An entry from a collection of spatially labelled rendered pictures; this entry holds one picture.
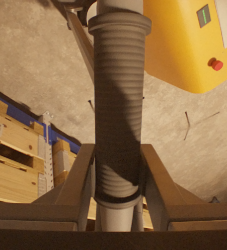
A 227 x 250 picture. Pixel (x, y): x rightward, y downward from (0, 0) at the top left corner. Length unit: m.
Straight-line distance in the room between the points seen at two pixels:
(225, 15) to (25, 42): 1.23
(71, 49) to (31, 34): 0.30
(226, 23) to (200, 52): 0.12
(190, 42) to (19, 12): 1.11
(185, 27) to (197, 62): 0.16
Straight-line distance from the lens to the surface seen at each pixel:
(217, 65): 0.79
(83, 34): 0.68
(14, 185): 1.07
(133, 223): 0.18
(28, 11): 1.44
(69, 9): 1.01
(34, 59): 1.54
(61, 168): 1.48
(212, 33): 0.75
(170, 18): 0.67
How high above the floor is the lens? 1.41
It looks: 43 degrees down
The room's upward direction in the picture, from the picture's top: 158 degrees clockwise
